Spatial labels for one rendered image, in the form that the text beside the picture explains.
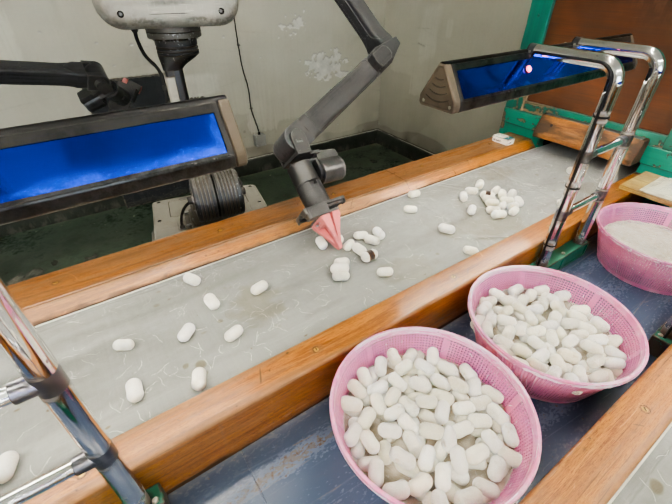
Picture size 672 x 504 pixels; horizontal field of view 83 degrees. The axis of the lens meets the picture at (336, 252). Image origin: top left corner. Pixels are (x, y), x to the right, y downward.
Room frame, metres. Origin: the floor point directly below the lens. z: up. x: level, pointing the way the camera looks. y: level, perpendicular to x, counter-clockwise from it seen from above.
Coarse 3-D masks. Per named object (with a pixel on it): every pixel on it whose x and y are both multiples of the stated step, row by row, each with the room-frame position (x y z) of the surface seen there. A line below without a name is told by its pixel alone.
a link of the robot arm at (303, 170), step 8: (304, 160) 0.77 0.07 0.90; (312, 160) 0.79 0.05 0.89; (288, 168) 0.76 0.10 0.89; (296, 168) 0.75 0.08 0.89; (304, 168) 0.75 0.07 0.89; (312, 168) 0.76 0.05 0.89; (320, 168) 0.78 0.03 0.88; (296, 176) 0.74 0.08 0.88; (304, 176) 0.74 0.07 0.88; (312, 176) 0.74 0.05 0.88; (320, 176) 0.78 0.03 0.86; (296, 184) 0.74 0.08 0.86
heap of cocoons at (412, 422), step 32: (416, 352) 0.39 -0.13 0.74; (352, 384) 0.33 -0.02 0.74; (384, 384) 0.33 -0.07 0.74; (416, 384) 0.33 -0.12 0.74; (448, 384) 0.33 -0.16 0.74; (480, 384) 0.33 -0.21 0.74; (352, 416) 0.29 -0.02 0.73; (384, 416) 0.28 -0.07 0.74; (416, 416) 0.29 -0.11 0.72; (448, 416) 0.28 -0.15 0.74; (480, 416) 0.28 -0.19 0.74; (352, 448) 0.24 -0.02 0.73; (384, 448) 0.24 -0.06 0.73; (416, 448) 0.24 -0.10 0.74; (448, 448) 0.24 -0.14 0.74; (480, 448) 0.24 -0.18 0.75; (512, 448) 0.25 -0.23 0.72; (384, 480) 0.21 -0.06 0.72; (416, 480) 0.20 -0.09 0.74; (448, 480) 0.20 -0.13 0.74; (480, 480) 0.20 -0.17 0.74
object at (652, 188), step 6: (660, 180) 0.93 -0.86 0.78; (666, 180) 0.93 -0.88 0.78; (648, 186) 0.89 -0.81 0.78; (654, 186) 0.89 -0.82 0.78; (660, 186) 0.89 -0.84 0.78; (666, 186) 0.89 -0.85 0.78; (648, 192) 0.86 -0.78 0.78; (654, 192) 0.86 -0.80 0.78; (660, 192) 0.86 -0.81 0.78; (666, 192) 0.86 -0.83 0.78; (666, 198) 0.83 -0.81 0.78
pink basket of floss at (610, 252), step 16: (608, 208) 0.80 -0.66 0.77; (624, 208) 0.82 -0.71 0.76; (656, 208) 0.80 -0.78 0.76; (608, 240) 0.68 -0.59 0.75; (608, 256) 0.68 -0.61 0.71; (624, 256) 0.64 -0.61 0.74; (640, 256) 0.61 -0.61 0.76; (624, 272) 0.64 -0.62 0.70; (640, 272) 0.61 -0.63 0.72; (656, 272) 0.60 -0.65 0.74; (640, 288) 0.61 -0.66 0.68; (656, 288) 0.60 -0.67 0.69
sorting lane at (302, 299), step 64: (448, 192) 0.93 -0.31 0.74; (256, 256) 0.64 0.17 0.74; (320, 256) 0.64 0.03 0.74; (384, 256) 0.64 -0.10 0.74; (448, 256) 0.64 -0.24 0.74; (64, 320) 0.46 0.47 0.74; (128, 320) 0.46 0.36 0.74; (192, 320) 0.46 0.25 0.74; (256, 320) 0.46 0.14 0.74; (320, 320) 0.46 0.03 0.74; (0, 384) 0.33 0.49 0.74; (0, 448) 0.24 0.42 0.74; (64, 448) 0.24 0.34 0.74
